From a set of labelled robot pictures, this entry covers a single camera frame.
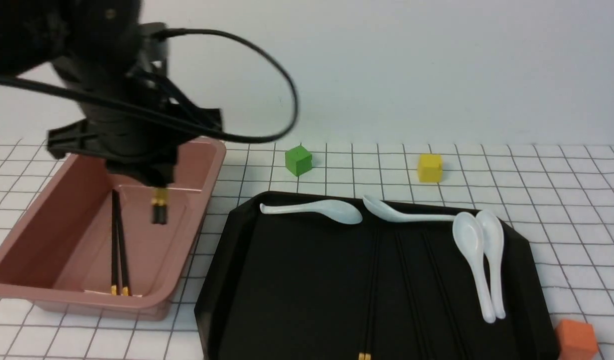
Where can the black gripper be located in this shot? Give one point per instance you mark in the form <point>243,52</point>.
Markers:
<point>130,146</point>

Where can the black gold chopsticks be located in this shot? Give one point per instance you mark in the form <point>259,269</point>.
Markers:
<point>160,205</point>

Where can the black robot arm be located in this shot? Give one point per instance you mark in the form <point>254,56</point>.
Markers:
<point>96,48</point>

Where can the black chopstick in bin left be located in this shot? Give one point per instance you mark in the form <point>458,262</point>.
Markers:
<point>115,261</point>

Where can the black chopstick in bin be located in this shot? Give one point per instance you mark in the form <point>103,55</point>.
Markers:
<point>115,261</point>
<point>124,287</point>

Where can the black chopstick in bin right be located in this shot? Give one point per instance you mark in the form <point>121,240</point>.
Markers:
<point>124,287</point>

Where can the pink plastic bin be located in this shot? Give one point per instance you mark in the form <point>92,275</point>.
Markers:
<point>58,255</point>

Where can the green foam cube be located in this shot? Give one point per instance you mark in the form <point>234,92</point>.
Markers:
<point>298,160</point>

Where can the black rectangular tray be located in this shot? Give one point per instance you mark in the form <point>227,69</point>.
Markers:
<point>293,287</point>

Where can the white spoon far left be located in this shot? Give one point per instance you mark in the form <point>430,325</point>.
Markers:
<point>337,210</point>

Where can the white spoon lying sideways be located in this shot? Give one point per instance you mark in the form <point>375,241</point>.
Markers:
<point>387,213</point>

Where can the yellow foam cube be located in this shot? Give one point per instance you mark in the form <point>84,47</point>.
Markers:
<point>430,168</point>

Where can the plain black chopstick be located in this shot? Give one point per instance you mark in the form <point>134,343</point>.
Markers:
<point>455,330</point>
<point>421,338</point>

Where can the black chopstick gold band left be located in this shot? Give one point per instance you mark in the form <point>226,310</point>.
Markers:
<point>363,327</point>

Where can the black chopstick gold band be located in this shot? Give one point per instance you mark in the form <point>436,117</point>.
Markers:
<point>363,327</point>
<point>375,300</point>

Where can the black chopstick gold band right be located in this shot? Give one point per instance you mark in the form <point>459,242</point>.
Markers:
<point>375,300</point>

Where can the white spoon inner upright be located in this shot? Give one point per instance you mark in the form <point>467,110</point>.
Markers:
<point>469,239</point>

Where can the white spoon upright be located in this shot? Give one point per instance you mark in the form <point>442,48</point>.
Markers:
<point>469,239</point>
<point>494,243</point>

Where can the white spoon outer upright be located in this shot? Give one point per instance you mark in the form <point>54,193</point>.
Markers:
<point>494,243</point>

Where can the plain black chopstick right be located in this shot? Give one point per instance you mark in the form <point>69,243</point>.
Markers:
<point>455,330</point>

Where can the white grid tablecloth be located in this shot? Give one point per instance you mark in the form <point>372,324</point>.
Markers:
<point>560,197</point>

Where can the orange foam cube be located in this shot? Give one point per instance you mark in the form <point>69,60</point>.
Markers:
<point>576,339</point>

